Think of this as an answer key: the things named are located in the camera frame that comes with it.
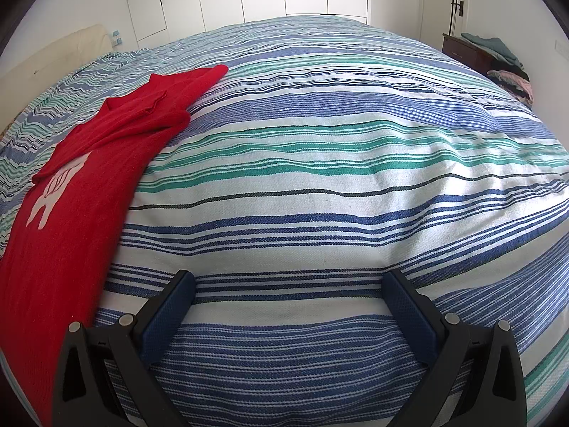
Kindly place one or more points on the striped blue green blanket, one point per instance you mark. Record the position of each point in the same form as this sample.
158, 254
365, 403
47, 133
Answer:
333, 164

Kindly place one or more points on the white wall socket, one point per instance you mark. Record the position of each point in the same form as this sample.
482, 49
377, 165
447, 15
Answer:
559, 46

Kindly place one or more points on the beige headboard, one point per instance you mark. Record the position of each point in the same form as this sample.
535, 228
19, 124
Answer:
53, 66

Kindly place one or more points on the dark wooden dresser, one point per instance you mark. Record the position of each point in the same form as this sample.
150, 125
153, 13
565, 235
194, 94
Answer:
466, 53

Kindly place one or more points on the small teal wall switch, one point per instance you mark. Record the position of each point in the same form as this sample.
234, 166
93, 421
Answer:
116, 36

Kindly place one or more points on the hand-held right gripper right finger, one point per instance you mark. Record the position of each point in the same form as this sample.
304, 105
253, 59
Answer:
409, 311

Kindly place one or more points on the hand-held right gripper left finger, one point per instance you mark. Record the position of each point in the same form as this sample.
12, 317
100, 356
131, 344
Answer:
171, 307

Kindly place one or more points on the white door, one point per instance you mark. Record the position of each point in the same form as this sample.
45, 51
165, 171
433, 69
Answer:
440, 9

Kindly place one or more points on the red knit sweater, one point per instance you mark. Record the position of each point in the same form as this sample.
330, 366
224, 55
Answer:
80, 213

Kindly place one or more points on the teal folded cloth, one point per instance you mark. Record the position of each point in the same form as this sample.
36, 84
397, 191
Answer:
491, 46

